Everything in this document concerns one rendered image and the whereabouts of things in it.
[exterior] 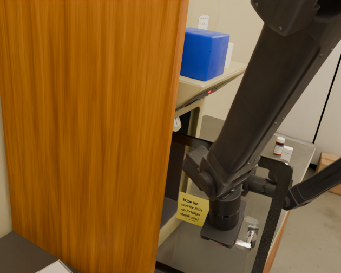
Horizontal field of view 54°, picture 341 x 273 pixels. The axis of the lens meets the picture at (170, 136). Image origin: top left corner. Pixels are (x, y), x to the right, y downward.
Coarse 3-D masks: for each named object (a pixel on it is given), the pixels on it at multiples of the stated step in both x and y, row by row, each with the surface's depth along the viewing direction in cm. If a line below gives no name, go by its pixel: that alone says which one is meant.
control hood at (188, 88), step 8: (232, 64) 89; (240, 64) 90; (224, 72) 79; (232, 72) 81; (240, 72) 86; (184, 80) 68; (192, 80) 69; (200, 80) 70; (208, 80) 71; (216, 80) 73; (224, 80) 77; (184, 88) 68; (192, 88) 67; (200, 88) 66; (208, 88) 72; (184, 96) 68; (192, 96) 68; (176, 104) 70
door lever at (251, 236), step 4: (248, 232) 74; (252, 232) 74; (248, 236) 74; (252, 236) 74; (256, 236) 74; (240, 240) 71; (248, 240) 72; (252, 240) 73; (236, 244) 71; (240, 244) 71; (244, 244) 71; (248, 244) 71; (240, 248) 71; (244, 248) 70; (248, 248) 70
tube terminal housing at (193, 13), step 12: (192, 0) 76; (204, 0) 81; (216, 0) 87; (192, 12) 78; (204, 12) 83; (216, 12) 90; (192, 24) 80; (216, 24) 92; (192, 108) 95; (192, 120) 105; (192, 132) 108
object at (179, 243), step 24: (192, 144) 73; (168, 168) 77; (264, 168) 68; (288, 168) 66; (168, 192) 80; (192, 192) 77; (264, 192) 70; (168, 216) 82; (264, 216) 72; (168, 240) 85; (192, 240) 82; (264, 240) 74; (168, 264) 88; (192, 264) 84; (216, 264) 81; (240, 264) 78; (264, 264) 76
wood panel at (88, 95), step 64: (0, 0) 75; (64, 0) 66; (128, 0) 59; (0, 64) 82; (64, 64) 71; (128, 64) 63; (64, 128) 78; (128, 128) 68; (64, 192) 85; (128, 192) 74; (64, 256) 94; (128, 256) 80
